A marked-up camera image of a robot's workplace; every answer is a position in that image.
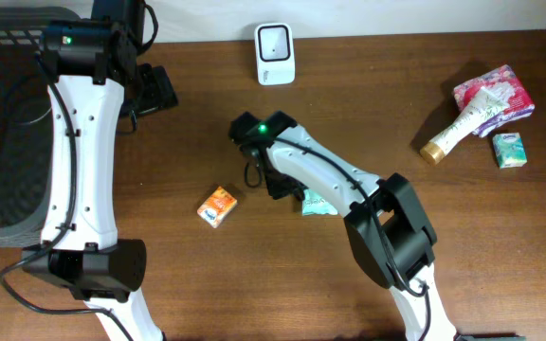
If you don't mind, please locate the red purple tissue pack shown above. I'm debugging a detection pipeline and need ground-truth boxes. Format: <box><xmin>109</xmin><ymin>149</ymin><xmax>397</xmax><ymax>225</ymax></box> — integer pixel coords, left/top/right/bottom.
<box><xmin>453</xmin><ymin>64</ymin><xmax>535</xmax><ymax>137</ymax></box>

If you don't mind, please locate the teal Kleenex tissue pack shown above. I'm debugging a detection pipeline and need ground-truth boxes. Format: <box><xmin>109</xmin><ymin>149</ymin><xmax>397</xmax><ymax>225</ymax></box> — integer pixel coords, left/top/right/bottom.
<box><xmin>492</xmin><ymin>133</ymin><xmax>527</xmax><ymax>169</ymax></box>

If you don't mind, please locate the orange tissue pack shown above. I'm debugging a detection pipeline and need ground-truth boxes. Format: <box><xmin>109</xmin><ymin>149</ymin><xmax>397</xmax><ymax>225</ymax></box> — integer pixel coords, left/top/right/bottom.
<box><xmin>197</xmin><ymin>187</ymin><xmax>238</xmax><ymax>228</ymax></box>

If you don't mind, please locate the grey plastic mesh basket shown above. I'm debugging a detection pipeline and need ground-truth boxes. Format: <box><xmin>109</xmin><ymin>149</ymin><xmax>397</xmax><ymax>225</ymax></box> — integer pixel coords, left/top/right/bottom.
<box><xmin>0</xmin><ymin>7</ymin><xmax>79</xmax><ymax>248</ymax></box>

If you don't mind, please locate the white conditioner tube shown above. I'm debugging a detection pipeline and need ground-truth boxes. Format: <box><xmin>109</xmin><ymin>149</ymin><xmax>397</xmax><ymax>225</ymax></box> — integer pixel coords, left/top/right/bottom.
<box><xmin>420</xmin><ymin>82</ymin><xmax>515</xmax><ymax>166</ymax></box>

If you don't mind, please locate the white barcode scanner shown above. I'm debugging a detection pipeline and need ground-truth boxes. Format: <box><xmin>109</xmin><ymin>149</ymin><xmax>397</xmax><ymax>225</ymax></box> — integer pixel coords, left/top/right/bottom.
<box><xmin>254</xmin><ymin>23</ymin><xmax>296</xmax><ymax>86</ymax></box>

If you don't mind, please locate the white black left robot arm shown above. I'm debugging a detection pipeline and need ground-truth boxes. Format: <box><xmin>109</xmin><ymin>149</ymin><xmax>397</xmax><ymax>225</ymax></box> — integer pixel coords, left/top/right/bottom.
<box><xmin>20</xmin><ymin>1</ymin><xmax>177</xmax><ymax>340</ymax></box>

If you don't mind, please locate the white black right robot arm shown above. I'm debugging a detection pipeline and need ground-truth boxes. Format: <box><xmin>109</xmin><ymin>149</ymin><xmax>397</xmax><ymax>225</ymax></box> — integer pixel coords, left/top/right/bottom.
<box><xmin>228</xmin><ymin>111</ymin><xmax>459</xmax><ymax>340</ymax></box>

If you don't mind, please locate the teal wet wipes pack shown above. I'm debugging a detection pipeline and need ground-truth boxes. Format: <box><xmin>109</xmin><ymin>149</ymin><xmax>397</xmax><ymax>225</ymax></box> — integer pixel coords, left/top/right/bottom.
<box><xmin>301</xmin><ymin>188</ymin><xmax>338</xmax><ymax>216</ymax></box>

